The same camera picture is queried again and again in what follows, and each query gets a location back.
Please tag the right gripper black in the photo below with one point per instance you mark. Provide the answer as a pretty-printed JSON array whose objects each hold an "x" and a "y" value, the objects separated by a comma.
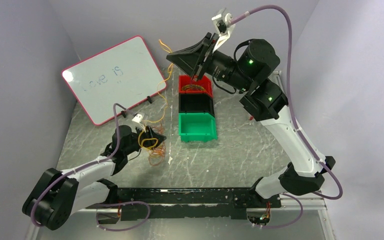
[{"x": 189, "y": 59}]

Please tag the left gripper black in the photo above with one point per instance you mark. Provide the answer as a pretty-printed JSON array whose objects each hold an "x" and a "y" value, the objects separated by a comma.
[{"x": 153, "y": 139}]

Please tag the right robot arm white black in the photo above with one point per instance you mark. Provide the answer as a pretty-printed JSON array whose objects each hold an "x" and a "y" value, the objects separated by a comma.
[{"x": 267, "y": 103}]

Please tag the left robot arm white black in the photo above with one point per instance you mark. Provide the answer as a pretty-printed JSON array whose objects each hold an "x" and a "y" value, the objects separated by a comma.
[{"x": 79, "y": 179}]

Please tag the red plastic bin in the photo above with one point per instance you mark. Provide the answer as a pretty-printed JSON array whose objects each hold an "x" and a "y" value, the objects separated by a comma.
[{"x": 188, "y": 86}]

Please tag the green plastic bin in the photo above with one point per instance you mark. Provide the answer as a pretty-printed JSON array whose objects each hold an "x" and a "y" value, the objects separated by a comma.
[{"x": 197, "y": 127}]

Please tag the black plastic bin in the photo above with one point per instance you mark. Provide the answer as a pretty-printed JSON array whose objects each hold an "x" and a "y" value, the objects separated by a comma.
[{"x": 196, "y": 103}]

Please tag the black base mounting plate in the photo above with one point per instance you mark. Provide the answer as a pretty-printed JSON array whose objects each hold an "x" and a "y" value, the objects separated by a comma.
[{"x": 173, "y": 203}]

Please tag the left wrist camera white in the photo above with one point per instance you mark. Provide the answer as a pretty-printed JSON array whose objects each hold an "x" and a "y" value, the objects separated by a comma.
[{"x": 139, "y": 119}]

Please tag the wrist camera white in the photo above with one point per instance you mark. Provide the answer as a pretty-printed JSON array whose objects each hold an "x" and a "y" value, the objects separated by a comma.
[
  {"x": 224, "y": 27},
  {"x": 139, "y": 119}
]

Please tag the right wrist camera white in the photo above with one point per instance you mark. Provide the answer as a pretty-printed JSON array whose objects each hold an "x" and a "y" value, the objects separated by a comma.
[{"x": 224, "y": 27}]

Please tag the whiteboard with pink frame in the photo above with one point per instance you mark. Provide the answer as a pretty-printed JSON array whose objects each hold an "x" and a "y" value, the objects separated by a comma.
[{"x": 125, "y": 73}]

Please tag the aluminium rail frame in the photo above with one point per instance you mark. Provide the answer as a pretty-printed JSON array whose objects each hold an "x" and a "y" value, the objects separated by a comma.
[{"x": 256, "y": 217}]

